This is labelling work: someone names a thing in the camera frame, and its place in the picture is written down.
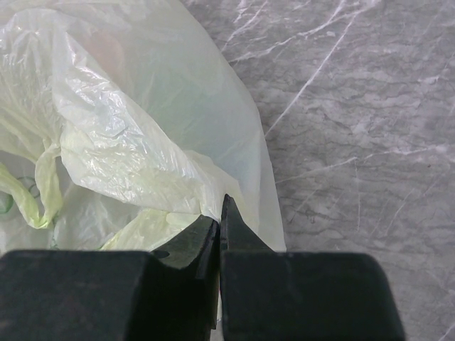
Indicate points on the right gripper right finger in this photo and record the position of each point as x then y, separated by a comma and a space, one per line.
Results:
271, 295

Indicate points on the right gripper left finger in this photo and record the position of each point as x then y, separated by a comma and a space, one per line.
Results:
170, 293

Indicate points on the light green plastic bag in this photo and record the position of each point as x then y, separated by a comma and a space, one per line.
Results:
121, 124

